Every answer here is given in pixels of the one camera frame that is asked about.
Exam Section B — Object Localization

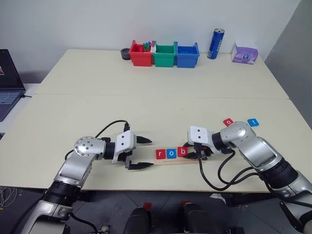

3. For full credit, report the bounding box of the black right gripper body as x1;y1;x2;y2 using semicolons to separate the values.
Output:
192;142;213;160

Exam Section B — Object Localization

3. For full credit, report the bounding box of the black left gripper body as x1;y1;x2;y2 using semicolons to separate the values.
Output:
116;136;139;169

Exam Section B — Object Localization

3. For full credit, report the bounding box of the long wooden tray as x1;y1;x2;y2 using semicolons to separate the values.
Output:
153;145;208;167

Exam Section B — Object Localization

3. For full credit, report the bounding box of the small coloured blocks pile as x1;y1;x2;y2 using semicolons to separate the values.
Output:
142;40;156;52

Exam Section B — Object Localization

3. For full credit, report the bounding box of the dark rounded shape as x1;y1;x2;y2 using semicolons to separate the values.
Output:
123;206;152;234
179;203;216;234

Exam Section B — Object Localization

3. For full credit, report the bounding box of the red plastic bin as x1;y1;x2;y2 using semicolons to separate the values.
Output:
128;39;155;67

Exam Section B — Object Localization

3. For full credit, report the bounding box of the green plastic bin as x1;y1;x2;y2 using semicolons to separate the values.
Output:
152;41;177;67

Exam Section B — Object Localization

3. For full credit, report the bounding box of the blue plastic bin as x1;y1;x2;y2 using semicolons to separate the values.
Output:
175;41;200;69

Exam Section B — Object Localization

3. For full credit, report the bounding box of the purple tissue box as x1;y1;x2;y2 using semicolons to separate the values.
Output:
231;41;259;64

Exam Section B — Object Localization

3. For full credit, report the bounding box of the blue drink can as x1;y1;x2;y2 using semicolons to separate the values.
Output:
207;28;226;60

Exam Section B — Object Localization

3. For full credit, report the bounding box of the grey open laptop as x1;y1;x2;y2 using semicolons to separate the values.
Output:
0;49;26;122

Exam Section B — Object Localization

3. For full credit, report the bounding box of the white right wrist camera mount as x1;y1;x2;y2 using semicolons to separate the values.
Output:
187;125;215;148

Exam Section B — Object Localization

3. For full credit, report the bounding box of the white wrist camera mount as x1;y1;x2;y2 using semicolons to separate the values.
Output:
187;125;215;148
111;131;137;164

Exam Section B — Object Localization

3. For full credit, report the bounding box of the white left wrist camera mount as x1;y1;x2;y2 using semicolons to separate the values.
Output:
111;131;137;164

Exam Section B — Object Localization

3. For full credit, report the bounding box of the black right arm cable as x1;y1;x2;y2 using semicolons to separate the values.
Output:
194;143;259;191

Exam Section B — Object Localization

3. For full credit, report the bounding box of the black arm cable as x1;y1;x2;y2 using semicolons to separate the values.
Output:
194;143;259;191
94;119;132;138

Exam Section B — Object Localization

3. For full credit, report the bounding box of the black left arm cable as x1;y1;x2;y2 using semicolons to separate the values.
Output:
94;119;132;138

